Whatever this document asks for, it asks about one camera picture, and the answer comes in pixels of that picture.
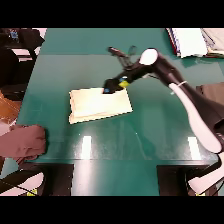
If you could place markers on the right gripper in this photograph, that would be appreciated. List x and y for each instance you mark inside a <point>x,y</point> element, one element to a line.
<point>115,85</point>

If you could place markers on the cream shirt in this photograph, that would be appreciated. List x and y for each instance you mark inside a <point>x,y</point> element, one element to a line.
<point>98,105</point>

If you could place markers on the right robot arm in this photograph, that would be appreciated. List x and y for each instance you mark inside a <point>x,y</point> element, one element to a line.
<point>174,75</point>

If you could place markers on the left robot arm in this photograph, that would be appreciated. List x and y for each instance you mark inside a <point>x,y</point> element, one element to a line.
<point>30,181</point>

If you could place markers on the mauve garment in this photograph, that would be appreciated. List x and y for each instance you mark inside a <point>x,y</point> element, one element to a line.
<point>21,141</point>

